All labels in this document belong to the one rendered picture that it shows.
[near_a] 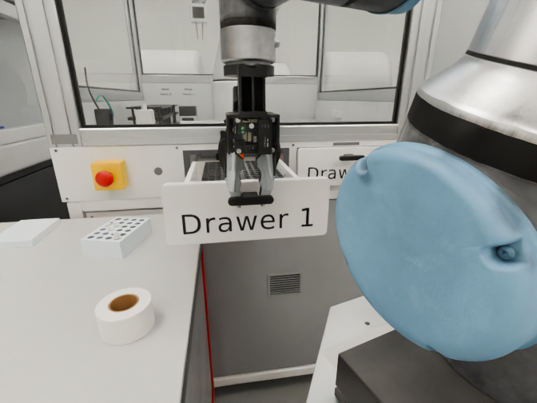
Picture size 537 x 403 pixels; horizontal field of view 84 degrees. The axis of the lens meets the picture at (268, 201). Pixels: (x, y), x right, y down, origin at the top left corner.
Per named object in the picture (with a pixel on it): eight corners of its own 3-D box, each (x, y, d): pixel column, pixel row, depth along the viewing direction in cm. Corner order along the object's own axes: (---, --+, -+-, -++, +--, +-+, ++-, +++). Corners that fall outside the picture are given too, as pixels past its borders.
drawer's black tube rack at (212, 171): (286, 209, 64) (287, 180, 62) (202, 214, 61) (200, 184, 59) (269, 182, 85) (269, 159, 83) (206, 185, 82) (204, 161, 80)
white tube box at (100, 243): (122, 259, 59) (119, 241, 58) (83, 257, 60) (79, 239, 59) (152, 232, 71) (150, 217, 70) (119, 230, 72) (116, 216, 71)
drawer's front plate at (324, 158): (390, 182, 91) (395, 146, 87) (297, 187, 87) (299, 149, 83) (387, 181, 92) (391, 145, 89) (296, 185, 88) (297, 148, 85)
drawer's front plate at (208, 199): (326, 234, 56) (330, 178, 53) (167, 245, 52) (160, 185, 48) (324, 231, 58) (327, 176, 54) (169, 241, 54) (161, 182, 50)
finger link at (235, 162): (221, 216, 45) (228, 155, 42) (221, 203, 50) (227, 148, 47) (242, 217, 45) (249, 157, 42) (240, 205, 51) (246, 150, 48)
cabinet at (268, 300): (385, 376, 121) (417, 185, 94) (114, 416, 105) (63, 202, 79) (314, 258, 209) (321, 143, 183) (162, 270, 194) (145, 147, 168)
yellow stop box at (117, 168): (124, 190, 76) (119, 162, 74) (93, 192, 75) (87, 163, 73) (129, 185, 81) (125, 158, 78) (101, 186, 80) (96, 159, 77)
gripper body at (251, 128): (225, 160, 40) (221, 61, 36) (224, 149, 48) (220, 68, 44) (281, 158, 41) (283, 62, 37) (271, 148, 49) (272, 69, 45)
